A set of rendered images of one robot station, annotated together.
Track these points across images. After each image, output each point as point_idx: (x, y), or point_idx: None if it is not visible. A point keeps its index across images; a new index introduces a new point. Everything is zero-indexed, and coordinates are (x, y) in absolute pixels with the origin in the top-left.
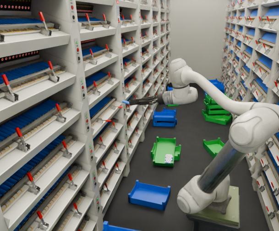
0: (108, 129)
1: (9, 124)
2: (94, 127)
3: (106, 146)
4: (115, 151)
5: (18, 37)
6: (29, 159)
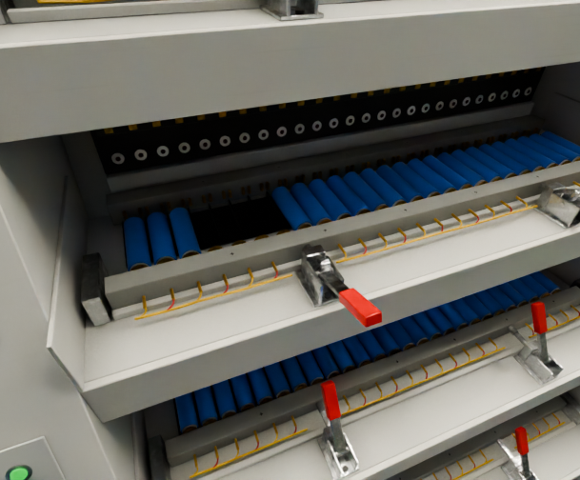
0: (499, 337)
1: None
2: (222, 312)
3: (373, 464)
4: (513, 472)
5: None
6: None
